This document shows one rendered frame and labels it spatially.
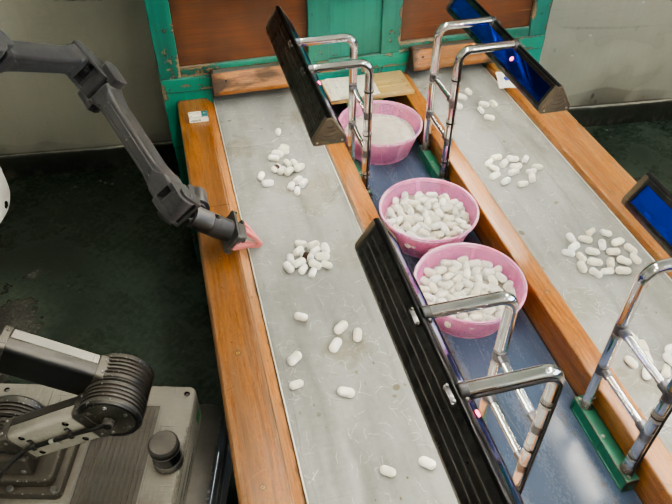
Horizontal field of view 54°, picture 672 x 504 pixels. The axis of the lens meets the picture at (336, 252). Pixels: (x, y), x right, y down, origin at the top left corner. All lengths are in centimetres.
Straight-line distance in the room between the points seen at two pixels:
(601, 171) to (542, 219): 28
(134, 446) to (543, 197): 125
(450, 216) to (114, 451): 103
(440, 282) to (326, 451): 54
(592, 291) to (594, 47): 202
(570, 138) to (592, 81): 149
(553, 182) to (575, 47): 157
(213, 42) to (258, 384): 122
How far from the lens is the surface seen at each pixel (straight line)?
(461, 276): 164
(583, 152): 211
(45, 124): 332
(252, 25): 222
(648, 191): 143
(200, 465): 180
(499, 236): 174
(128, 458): 169
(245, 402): 136
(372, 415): 137
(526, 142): 215
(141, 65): 311
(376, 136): 211
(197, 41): 222
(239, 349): 145
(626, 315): 128
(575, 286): 169
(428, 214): 181
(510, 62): 184
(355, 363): 144
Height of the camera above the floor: 188
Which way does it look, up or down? 43 degrees down
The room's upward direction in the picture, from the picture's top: straight up
